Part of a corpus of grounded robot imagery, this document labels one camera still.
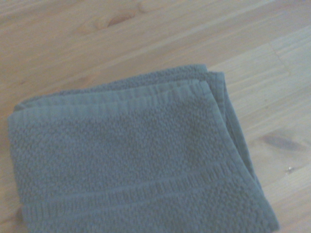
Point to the grey terry towel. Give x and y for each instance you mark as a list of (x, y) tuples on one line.
[(121, 157)]

